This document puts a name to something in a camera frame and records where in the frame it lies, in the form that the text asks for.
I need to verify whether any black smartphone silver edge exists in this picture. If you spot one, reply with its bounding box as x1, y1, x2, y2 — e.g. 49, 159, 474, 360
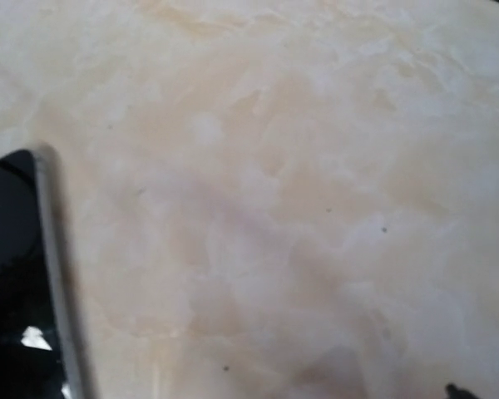
0, 146, 94, 398

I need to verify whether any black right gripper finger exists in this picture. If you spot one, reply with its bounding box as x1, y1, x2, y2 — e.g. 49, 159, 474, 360
445, 383, 477, 399

